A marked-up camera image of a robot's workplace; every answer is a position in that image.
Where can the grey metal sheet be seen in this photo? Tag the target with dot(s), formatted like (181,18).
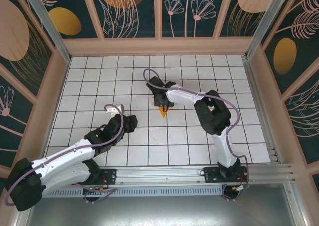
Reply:
(159,211)

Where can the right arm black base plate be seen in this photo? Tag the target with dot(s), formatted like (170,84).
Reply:
(211,174)

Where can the orange square paper sheet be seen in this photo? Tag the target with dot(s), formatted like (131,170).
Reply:
(164,115)

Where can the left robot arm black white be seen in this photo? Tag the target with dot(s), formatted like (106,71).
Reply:
(22,183)

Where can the aluminium mounting rail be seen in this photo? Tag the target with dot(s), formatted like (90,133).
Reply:
(159,173)

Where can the aluminium side rail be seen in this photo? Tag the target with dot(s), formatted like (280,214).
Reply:
(256,91)

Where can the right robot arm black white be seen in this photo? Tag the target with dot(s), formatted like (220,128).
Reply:
(211,113)

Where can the aluminium frame post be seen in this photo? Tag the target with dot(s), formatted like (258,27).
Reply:
(51,29)
(266,21)

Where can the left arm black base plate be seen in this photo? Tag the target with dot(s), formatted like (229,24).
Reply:
(111,173)

